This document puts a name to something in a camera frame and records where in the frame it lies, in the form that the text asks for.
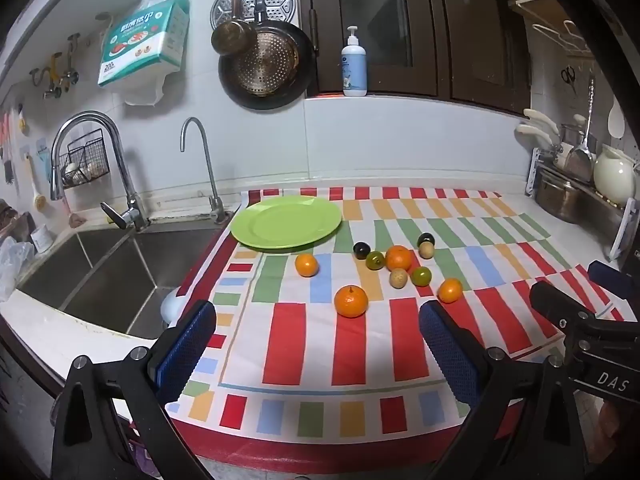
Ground steel pot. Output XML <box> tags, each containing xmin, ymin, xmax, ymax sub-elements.
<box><xmin>534</xmin><ymin>166</ymin><xmax>597</xmax><ymax>224</ymax></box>

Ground small brass pot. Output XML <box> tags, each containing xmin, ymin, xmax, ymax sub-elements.
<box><xmin>211</xmin><ymin>0</ymin><xmax>258</xmax><ymax>57</ymax></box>

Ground metal wall hooks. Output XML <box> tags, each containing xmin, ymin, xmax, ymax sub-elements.
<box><xmin>29</xmin><ymin>34</ymin><xmax>82</xmax><ymax>100</ymax></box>

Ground blue and white soap bottle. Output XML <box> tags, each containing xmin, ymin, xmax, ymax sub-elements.
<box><xmin>341</xmin><ymin>26</ymin><xmax>368</xmax><ymax>97</ymax></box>

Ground dark wooden window frame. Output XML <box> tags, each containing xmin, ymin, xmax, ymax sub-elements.
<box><xmin>295</xmin><ymin>0</ymin><xmax>533</xmax><ymax>116</ymax></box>

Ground steel dish rack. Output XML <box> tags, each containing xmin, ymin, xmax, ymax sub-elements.
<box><xmin>525</xmin><ymin>147</ymin><xmax>640</xmax><ymax>262</ymax></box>

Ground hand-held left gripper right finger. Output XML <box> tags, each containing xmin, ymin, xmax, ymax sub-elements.
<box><xmin>419</xmin><ymin>300</ymin><xmax>588</xmax><ymax>480</ymax></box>

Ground paper towel pack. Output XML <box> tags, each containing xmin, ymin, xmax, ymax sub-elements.
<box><xmin>97</xmin><ymin>0</ymin><xmax>192</xmax><ymax>107</ymax></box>

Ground perforated steel steamer plate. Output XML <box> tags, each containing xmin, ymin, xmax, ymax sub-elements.
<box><xmin>210</xmin><ymin>0</ymin><xmax>301</xmax><ymax>31</ymax></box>

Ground orange with stem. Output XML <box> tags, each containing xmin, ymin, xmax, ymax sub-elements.
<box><xmin>334</xmin><ymin>284</ymin><xmax>369</xmax><ymax>318</ymax></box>

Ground pale blue round lid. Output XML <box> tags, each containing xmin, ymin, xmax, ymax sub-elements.
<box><xmin>160</xmin><ymin>287</ymin><xmax>187</xmax><ymax>329</ymax></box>

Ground dish brush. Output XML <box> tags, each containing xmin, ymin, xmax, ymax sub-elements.
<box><xmin>27</xmin><ymin>155</ymin><xmax>49</xmax><ymax>212</ymax></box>

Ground green plate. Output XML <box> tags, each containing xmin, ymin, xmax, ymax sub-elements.
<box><xmin>230</xmin><ymin>195</ymin><xmax>343</xmax><ymax>251</ymax></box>

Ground steel sink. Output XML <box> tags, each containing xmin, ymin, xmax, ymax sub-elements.
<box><xmin>17</xmin><ymin>222</ymin><xmax>236</xmax><ymax>341</ymax></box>

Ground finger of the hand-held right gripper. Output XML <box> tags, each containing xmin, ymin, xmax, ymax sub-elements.
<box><xmin>587</xmin><ymin>260</ymin><xmax>636</xmax><ymax>297</ymax></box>
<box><xmin>529</xmin><ymin>281</ymin><xmax>640</xmax><ymax>346</ymax></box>

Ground large orange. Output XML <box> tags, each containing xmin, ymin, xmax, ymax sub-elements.
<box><xmin>385</xmin><ymin>245</ymin><xmax>413</xmax><ymax>272</ymax></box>

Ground striped tablecloth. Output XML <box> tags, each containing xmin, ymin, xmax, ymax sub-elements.
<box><xmin>165</xmin><ymin>186</ymin><xmax>626</xmax><ymax>461</ymax></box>

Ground black wire basket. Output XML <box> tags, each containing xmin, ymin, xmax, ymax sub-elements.
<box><xmin>59</xmin><ymin>129</ymin><xmax>111</xmax><ymax>190</ymax></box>

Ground white cup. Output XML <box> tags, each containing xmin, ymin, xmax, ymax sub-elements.
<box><xmin>31</xmin><ymin>225</ymin><xmax>54</xmax><ymax>254</ymax></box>

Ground thin gooseneck faucet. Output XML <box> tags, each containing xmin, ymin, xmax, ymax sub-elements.
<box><xmin>180</xmin><ymin>117</ymin><xmax>228</xmax><ymax>224</ymax></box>

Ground white pitcher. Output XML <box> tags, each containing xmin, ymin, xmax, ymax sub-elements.
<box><xmin>593</xmin><ymin>144</ymin><xmax>636</xmax><ymax>206</ymax></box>

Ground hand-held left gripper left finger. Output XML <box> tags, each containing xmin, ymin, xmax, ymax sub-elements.
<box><xmin>50</xmin><ymin>300</ymin><xmax>218</xmax><ymax>480</ymax></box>

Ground white handled knife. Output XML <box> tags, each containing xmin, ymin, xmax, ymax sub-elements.
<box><xmin>523</xmin><ymin>108</ymin><xmax>562</xmax><ymax>137</ymax></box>
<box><xmin>516</xmin><ymin>125</ymin><xmax>559</xmax><ymax>149</ymax></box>

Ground large steel faucet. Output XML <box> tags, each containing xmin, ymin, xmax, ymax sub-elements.
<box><xmin>50</xmin><ymin>111</ymin><xmax>151</xmax><ymax>232</ymax></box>

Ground white spoon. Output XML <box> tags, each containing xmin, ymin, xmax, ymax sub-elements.
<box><xmin>607</xmin><ymin>95</ymin><xmax>626</xmax><ymax>139</ymax></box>

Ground black frying pan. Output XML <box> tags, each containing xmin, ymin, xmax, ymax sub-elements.
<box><xmin>218</xmin><ymin>0</ymin><xmax>317</xmax><ymax>111</ymax></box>

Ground small orange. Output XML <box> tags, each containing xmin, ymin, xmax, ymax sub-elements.
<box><xmin>294</xmin><ymin>253</ymin><xmax>319</xmax><ymax>278</ymax></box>
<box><xmin>438</xmin><ymin>278</ymin><xmax>464</xmax><ymax>304</ymax></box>

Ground copper strainer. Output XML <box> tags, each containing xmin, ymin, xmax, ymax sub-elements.
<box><xmin>231</xmin><ymin>30</ymin><xmax>301</xmax><ymax>96</ymax></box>

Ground clear plastic bag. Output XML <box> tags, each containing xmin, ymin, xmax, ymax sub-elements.
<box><xmin>0</xmin><ymin>236</ymin><xmax>36</xmax><ymax>302</ymax></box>

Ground white clothes hanger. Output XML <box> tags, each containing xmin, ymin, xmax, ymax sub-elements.
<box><xmin>531</xmin><ymin>20</ymin><xmax>597</xmax><ymax>59</ymax></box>

